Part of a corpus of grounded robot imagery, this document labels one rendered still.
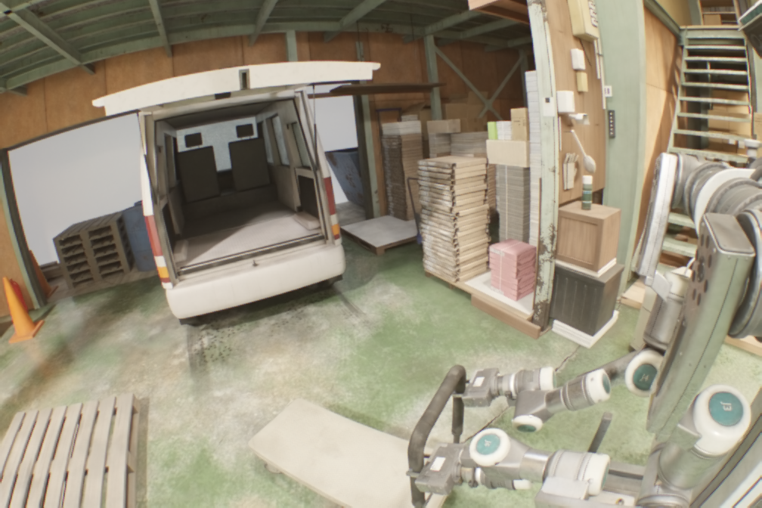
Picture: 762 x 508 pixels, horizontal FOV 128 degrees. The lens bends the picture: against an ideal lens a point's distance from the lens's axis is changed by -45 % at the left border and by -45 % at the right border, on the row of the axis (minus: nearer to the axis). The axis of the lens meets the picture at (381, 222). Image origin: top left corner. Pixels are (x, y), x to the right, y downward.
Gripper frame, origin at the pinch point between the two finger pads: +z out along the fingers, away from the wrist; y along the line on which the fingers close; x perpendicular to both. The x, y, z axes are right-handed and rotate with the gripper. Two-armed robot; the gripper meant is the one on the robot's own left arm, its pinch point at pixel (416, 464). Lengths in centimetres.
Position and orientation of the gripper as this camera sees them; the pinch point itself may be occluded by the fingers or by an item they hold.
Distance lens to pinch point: 94.1
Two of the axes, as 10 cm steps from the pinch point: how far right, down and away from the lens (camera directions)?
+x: -3.9, -9.2, -0.9
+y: 5.0, -2.9, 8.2
